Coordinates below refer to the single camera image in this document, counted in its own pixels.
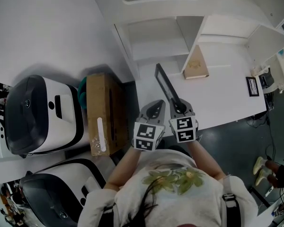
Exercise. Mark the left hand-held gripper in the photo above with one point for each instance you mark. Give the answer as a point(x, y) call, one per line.
point(145, 136)

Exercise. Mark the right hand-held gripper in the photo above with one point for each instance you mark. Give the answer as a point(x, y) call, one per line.
point(184, 129)

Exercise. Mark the long black object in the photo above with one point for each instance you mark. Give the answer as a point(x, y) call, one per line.
point(165, 84)

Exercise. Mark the white shelf cabinet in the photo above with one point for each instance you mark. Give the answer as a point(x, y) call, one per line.
point(156, 41)

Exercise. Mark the person's right forearm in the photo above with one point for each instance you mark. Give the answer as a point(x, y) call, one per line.
point(206, 159)

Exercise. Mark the person's left forearm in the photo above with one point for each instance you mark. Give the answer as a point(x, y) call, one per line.
point(123, 169)

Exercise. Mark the beige book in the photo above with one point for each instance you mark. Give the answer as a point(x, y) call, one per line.
point(195, 65)

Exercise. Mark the brown cardboard box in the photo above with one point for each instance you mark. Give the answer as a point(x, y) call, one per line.
point(104, 107)

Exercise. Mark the teal round object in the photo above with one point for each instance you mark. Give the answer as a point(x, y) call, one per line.
point(82, 96)

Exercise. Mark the white flower print shirt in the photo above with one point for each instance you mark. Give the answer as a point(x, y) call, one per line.
point(191, 204)

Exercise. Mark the white and black robot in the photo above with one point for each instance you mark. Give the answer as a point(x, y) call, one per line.
point(38, 117)
point(56, 197)

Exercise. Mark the small black framed sign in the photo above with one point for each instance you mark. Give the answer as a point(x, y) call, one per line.
point(252, 86)

